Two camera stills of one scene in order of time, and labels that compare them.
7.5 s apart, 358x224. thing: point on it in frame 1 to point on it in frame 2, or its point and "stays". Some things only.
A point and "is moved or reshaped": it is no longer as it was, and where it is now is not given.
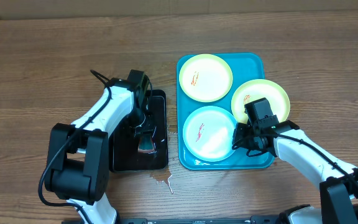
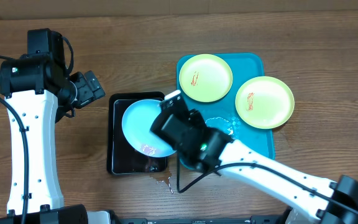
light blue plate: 208,134 is moved or reshaped
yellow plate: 206,78 stays
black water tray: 123,153 stays
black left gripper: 150,126 to 86,95
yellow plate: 253,89 is moved or reshaped
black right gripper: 245,144 to 199,122
